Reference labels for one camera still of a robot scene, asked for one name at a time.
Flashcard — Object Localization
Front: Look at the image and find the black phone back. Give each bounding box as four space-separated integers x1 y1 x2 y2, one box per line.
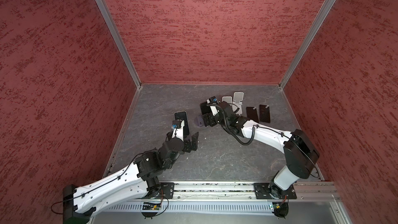
200 102 212 115

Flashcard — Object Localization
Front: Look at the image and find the white phone stand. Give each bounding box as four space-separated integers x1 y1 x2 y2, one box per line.
222 96 233 104
232 92 244 115

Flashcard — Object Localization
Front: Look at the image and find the black phone with middle sticker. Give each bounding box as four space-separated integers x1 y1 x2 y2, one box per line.
246 107 260 123

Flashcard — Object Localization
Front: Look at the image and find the black phone with sticker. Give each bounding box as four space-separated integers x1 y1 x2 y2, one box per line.
246 107 260 123
259 105 271 123

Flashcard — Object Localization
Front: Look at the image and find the black phone with right sticker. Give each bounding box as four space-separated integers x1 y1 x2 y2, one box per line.
259 105 271 123

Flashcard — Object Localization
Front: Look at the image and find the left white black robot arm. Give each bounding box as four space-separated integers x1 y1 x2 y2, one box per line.
61 133 199 224

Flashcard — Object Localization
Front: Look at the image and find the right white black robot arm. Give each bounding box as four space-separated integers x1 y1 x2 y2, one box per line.
200 97 320 199

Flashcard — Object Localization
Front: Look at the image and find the grey round-base phone stand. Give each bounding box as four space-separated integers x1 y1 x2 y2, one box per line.
194 115 204 127

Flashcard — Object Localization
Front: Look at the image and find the black phone far left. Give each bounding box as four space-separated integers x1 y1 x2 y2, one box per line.
174 111 190 138

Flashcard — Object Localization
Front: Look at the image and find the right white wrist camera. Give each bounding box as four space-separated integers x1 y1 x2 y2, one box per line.
205 96 219 116

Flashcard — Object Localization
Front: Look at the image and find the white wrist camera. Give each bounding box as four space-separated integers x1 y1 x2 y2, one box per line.
205 96 219 116
171 120 184 140

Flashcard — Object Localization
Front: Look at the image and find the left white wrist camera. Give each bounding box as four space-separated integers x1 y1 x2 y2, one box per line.
171 120 184 140

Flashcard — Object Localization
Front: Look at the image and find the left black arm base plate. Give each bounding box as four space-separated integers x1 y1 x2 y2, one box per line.
146 182 175 200

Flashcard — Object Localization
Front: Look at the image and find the white slotted cable duct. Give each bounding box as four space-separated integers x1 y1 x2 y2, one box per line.
104 201 274 215

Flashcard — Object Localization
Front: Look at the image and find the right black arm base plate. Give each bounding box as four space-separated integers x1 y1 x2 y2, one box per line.
254 183 297 200

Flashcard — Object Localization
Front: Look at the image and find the aluminium front rail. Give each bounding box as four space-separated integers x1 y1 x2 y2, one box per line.
90 180 343 202

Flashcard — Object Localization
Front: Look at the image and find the left aluminium corner post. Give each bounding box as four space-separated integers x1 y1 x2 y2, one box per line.
95 0 142 90

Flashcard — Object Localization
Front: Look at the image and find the aluminium corner post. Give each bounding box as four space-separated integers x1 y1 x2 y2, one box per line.
279 0 336 91
95 0 142 90

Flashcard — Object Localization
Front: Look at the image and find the right aluminium corner post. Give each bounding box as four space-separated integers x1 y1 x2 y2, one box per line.
279 0 336 91

